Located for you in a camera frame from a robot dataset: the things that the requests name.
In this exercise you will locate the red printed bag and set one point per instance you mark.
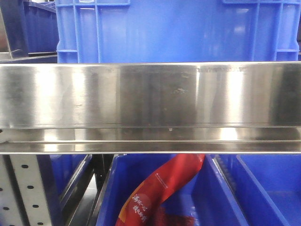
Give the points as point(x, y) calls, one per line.
point(158, 187)

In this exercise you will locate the perforated grey shelf upright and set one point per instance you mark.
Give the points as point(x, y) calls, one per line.
point(25, 181)

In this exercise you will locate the stainless steel shelf rail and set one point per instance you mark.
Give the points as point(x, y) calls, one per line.
point(219, 107)

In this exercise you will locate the blue lower left bin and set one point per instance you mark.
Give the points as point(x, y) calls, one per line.
point(67, 170)

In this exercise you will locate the blue bin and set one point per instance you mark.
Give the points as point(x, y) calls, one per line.
point(267, 187)
point(205, 201)
point(67, 170)

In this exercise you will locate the large blue upper crate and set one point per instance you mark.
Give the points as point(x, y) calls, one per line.
point(143, 31)

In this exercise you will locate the blue lower right bin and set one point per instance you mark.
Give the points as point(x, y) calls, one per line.
point(267, 187)

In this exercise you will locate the blue lower middle bin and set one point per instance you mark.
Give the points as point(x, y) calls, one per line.
point(205, 201)

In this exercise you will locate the dark blue background crate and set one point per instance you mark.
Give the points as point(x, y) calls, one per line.
point(28, 28)

